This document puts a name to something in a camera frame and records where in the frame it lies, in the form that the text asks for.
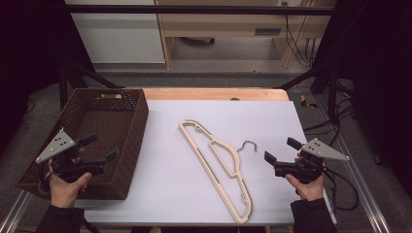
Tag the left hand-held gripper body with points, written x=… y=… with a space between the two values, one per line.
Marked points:
x=58 y=145

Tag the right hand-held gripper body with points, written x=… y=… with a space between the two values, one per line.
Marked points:
x=320 y=150

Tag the brown woven basket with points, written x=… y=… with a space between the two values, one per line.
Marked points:
x=107 y=129

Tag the person's right hand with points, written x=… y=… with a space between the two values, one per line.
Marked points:
x=311 y=191

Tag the person's left hand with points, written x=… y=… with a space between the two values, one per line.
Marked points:
x=64 y=192

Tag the yellow and black tool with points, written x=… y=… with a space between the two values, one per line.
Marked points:
x=304 y=102

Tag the white table mat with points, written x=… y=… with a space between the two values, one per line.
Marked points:
x=181 y=181

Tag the wooden table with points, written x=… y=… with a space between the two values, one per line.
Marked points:
x=200 y=93

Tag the white cabinet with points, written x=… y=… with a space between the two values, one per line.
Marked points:
x=120 y=39

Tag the light wooden desk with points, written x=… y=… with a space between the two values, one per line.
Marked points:
x=226 y=24

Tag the aluminium rail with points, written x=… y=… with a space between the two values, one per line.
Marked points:
x=14 y=213
x=366 y=191

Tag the black frame strut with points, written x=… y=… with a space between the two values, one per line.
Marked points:
x=81 y=73
x=319 y=73

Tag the black horizontal frame bar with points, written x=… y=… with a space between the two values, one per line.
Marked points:
x=194 y=9

